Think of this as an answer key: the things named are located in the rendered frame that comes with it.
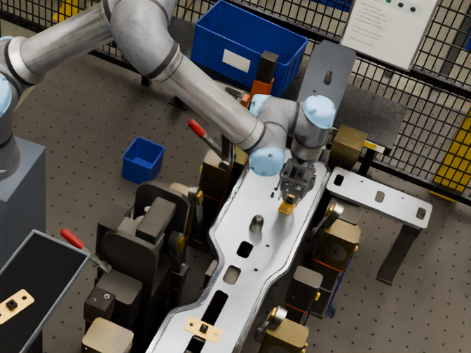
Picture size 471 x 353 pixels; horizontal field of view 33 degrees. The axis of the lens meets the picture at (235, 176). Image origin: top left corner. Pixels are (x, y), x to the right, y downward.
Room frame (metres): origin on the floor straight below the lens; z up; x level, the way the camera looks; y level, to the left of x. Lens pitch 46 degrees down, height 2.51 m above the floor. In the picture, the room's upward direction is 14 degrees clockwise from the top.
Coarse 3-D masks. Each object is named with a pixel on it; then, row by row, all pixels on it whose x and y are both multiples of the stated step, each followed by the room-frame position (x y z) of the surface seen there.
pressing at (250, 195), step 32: (256, 192) 1.44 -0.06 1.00; (320, 192) 1.50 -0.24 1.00; (224, 224) 1.30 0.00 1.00; (288, 224) 1.35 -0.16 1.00; (224, 256) 1.20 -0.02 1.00; (256, 256) 1.22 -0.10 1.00; (288, 256) 1.25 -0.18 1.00; (224, 288) 1.11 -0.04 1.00; (256, 288) 1.13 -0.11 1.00; (224, 320) 1.02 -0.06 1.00; (160, 352) 0.90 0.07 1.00; (224, 352) 0.94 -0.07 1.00
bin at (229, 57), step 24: (216, 24) 2.03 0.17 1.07; (240, 24) 2.01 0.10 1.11; (264, 24) 1.98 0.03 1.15; (192, 48) 1.88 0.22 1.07; (216, 48) 1.86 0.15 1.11; (240, 48) 1.83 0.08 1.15; (264, 48) 1.98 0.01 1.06; (288, 48) 1.96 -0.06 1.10; (240, 72) 1.83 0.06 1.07; (288, 72) 1.83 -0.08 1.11
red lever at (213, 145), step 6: (192, 120) 1.48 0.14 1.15; (192, 126) 1.48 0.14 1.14; (198, 126) 1.48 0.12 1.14; (198, 132) 1.47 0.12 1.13; (204, 132) 1.48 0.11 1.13; (204, 138) 1.47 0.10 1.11; (210, 138) 1.48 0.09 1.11; (210, 144) 1.47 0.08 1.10; (216, 144) 1.48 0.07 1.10; (216, 150) 1.46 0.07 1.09
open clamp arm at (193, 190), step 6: (192, 186) 1.30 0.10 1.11; (192, 192) 1.29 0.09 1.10; (198, 192) 1.30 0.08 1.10; (192, 198) 1.28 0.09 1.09; (198, 198) 1.28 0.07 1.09; (192, 204) 1.28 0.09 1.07; (198, 204) 1.28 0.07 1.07; (198, 210) 1.29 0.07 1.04; (198, 216) 1.28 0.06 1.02; (192, 222) 1.28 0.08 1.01; (198, 222) 1.28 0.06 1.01; (192, 228) 1.27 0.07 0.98; (198, 228) 1.28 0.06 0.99
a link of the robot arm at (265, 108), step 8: (256, 96) 1.39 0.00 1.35; (264, 96) 1.40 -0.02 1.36; (272, 96) 1.42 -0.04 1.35; (256, 104) 1.37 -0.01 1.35; (264, 104) 1.38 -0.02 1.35; (272, 104) 1.38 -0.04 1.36; (280, 104) 1.39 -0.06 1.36; (288, 104) 1.39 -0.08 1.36; (296, 104) 1.40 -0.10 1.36; (256, 112) 1.36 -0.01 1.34; (264, 112) 1.35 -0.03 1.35; (272, 112) 1.35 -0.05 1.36; (280, 112) 1.36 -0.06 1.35; (288, 112) 1.37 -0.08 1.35; (296, 112) 1.38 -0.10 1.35; (264, 120) 1.32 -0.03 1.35; (272, 120) 1.32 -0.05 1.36; (280, 120) 1.33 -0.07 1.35; (288, 120) 1.36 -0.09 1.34; (296, 120) 1.36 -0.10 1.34; (288, 128) 1.36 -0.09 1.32
